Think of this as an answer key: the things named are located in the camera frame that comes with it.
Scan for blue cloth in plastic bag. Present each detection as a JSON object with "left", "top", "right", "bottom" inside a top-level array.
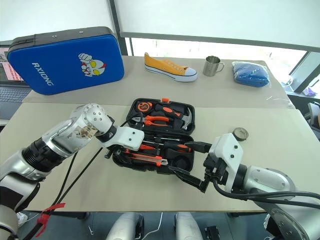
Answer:
[{"left": 231, "top": 60, "right": 271, "bottom": 89}]

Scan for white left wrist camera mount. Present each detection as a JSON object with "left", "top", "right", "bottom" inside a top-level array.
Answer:
[{"left": 103, "top": 126, "right": 145, "bottom": 152}]

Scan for stainless steel mug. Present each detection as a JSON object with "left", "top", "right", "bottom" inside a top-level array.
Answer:
[{"left": 202, "top": 55, "right": 225, "bottom": 77}]

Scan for orange black tape measure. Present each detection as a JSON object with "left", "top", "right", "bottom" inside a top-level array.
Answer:
[{"left": 136, "top": 100, "right": 155, "bottom": 114}]

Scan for purple crumpled item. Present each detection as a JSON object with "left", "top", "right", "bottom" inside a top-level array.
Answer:
[{"left": 303, "top": 86, "right": 318, "bottom": 98}]

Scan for claw hammer orange black handle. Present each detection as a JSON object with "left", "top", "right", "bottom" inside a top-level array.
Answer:
[{"left": 153, "top": 103, "right": 195, "bottom": 131}]

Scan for black tool case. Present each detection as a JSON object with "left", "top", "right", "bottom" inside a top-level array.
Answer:
[{"left": 111, "top": 97, "right": 196, "bottom": 175}]

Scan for orange handle pliers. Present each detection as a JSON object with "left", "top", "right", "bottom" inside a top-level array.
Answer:
[{"left": 129, "top": 113, "right": 171, "bottom": 128}]

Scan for orange black handle screwdriver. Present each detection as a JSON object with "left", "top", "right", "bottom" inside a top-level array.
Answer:
[{"left": 143, "top": 139, "right": 193, "bottom": 154}]

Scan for red tape strip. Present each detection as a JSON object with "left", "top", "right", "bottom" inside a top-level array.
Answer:
[{"left": 35, "top": 202, "right": 67, "bottom": 238}]

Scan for orange black tool handle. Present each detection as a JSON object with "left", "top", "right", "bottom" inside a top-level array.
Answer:
[{"left": 139, "top": 143, "right": 161, "bottom": 156}]

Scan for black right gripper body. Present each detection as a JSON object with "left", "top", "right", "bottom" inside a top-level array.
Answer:
[{"left": 202, "top": 152, "right": 230, "bottom": 187}]

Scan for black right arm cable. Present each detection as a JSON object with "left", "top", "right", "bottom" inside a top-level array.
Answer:
[{"left": 212, "top": 179, "right": 320, "bottom": 210}]

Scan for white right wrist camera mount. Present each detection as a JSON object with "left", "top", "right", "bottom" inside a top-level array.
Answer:
[{"left": 208, "top": 133, "right": 245, "bottom": 193}]

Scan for open laptop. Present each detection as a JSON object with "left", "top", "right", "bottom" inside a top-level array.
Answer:
[{"left": 0, "top": 39, "right": 33, "bottom": 121}]

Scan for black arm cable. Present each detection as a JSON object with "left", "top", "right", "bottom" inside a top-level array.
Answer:
[
  {"left": 24, "top": 116, "right": 137, "bottom": 240},
  {"left": 212, "top": 179, "right": 320, "bottom": 210}
]

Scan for blue cartoon print case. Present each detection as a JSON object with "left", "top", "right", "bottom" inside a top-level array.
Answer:
[{"left": 6, "top": 26, "right": 125, "bottom": 96}]

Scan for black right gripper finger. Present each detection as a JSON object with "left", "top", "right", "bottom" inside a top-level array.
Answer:
[
  {"left": 184, "top": 141, "right": 213, "bottom": 153},
  {"left": 168, "top": 166, "right": 211, "bottom": 194}
]

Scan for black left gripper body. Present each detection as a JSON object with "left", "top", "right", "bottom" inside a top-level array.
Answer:
[{"left": 104, "top": 146, "right": 126, "bottom": 161}]

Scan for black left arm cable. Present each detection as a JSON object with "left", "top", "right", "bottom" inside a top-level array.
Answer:
[{"left": 24, "top": 116, "right": 137, "bottom": 240}]

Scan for grey tape roll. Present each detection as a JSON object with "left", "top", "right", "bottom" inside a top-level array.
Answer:
[{"left": 232, "top": 127, "right": 249, "bottom": 142}]

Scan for yellow canvas sneaker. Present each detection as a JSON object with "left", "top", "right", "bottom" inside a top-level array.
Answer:
[{"left": 144, "top": 52, "right": 198, "bottom": 83}]

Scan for silver rounded leg shell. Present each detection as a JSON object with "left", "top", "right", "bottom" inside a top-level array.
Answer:
[
  {"left": 174, "top": 212, "right": 203, "bottom": 240},
  {"left": 108, "top": 212, "right": 145, "bottom": 240}
]

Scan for orange black utility knife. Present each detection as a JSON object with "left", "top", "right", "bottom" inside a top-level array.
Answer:
[{"left": 122, "top": 149, "right": 168, "bottom": 168}]

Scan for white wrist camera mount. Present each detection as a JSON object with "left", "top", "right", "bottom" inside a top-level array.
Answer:
[
  {"left": 103, "top": 126, "right": 145, "bottom": 152},
  {"left": 208, "top": 133, "right": 245, "bottom": 193}
]

